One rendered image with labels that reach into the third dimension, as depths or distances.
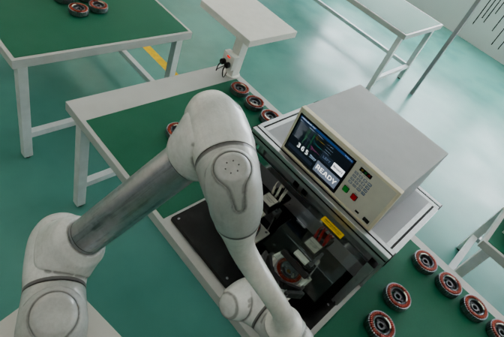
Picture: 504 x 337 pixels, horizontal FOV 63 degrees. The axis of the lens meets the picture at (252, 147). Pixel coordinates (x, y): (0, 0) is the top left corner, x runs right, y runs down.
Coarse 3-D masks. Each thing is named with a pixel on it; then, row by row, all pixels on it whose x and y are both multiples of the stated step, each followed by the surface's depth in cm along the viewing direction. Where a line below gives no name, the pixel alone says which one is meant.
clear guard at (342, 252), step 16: (320, 208) 146; (288, 224) 136; (304, 224) 138; (320, 224) 140; (336, 224) 143; (272, 240) 134; (288, 240) 132; (304, 240) 133; (320, 240) 135; (336, 240) 138; (352, 240) 140; (304, 256) 130; (320, 256) 131; (336, 256) 133; (352, 256) 135; (320, 272) 127; (336, 272) 128; (304, 288) 127; (320, 288) 126
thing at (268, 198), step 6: (270, 192) 164; (282, 192) 169; (264, 198) 161; (270, 198) 162; (276, 198) 163; (288, 198) 168; (264, 204) 159; (270, 204) 159; (276, 204) 161; (282, 204) 166; (264, 210) 160; (270, 210) 160; (276, 210) 170
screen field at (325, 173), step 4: (316, 164) 145; (320, 164) 144; (316, 168) 146; (320, 168) 145; (324, 168) 143; (316, 172) 146; (320, 172) 145; (324, 172) 144; (328, 172) 142; (320, 176) 146; (324, 176) 145; (328, 176) 143; (332, 176) 142; (324, 180) 145; (328, 180) 144; (332, 180) 142; (336, 180) 141; (328, 184) 144; (332, 184) 143; (336, 184) 142
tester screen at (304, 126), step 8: (304, 120) 143; (296, 128) 147; (304, 128) 144; (312, 128) 142; (296, 136) 148; (304, 136) 145; (312, 136) 143; (320, 136) 140; (304, 144) 146; (312, 144) 144; (320, 144) 141; (328, 144) 139; (312, 152) 145; (320, 152) 142; (328, 152) 140; (336, 152) 138; (312, 160) 146; (320, 160) 143; (336, 160) 139; (344, 160) 136; (312, 168) 147; (328, 168) 142; (344, 168) 137; (336, 176) 141
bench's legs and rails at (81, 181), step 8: (80, 136) 198; (80, 144) 201; (88, 144) 206; (80, 152) 206; (88, 152) 210; (80, 160) 209; (80, 168) 214; (80, 176) 218; (88, 176) 229; (96, 176) 231; (104, 176) 234; (80, 184) 223; (88, 184) 229; (80, 192) 228; (80, 200) 233
